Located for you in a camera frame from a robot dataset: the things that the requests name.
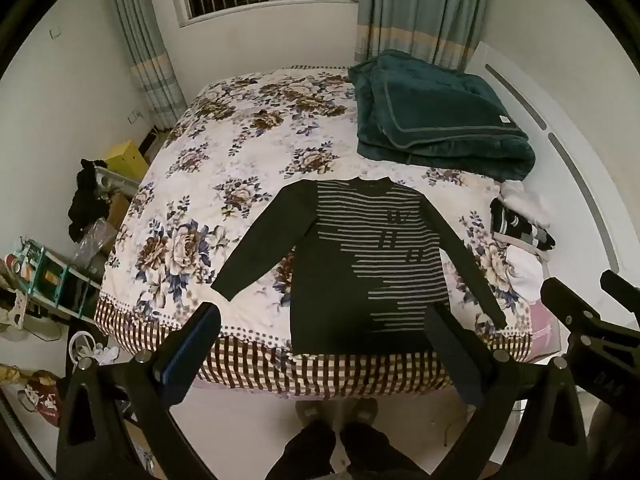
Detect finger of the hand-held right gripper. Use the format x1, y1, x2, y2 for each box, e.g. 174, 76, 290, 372
600, 269, 640, 313
540, 276, 608, 341

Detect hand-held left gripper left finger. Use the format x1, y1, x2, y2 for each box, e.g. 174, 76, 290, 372
56, 301, 223, 480

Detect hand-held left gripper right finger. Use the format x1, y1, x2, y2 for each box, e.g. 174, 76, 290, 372
424, 302, 597, 480

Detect dark striped sweater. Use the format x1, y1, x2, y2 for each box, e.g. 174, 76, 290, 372
211, 176, 508, 356

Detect black hanging clothes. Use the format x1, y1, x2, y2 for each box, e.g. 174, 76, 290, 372
68, 158, 112, 242

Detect pink cloth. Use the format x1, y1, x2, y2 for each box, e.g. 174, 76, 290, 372
527, 300, 570, 362

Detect black white striped garment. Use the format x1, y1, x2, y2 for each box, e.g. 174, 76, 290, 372
489, 197, 557, 252

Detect white shoes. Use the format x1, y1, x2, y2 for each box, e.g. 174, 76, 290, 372
68, 331, 122, 367

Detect grey slipper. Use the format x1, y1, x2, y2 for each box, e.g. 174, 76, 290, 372
349, 397, 382, 426
295, 398, 332, 427

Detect white cloth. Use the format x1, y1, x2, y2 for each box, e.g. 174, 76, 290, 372
500, 180, 552, 228

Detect white curved headboard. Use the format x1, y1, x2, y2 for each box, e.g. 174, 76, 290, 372
465, 41, 627, 283

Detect clear plastic bag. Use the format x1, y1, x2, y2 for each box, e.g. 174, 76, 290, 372
74, 217, 119, 272

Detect teal shoe rack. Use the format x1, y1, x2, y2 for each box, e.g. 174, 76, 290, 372
4, 236, 104, 322

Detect person's left leg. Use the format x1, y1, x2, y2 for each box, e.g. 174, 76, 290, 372
264, 419, 337, 480

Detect red shoe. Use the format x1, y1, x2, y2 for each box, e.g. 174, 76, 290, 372
17, 370, 64, 424

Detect floral quilt bed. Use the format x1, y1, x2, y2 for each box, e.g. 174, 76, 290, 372
94, 64, 533, 402

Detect yellow box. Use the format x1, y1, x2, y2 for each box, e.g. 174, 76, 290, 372
103, 141, 150, 181

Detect dark green folded blanket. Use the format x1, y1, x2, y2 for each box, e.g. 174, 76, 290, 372
347, 49, 537, 183

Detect grey green banded curtain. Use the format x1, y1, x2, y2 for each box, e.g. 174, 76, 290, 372
353, 0, 497, 73
106, 0, 189, 134

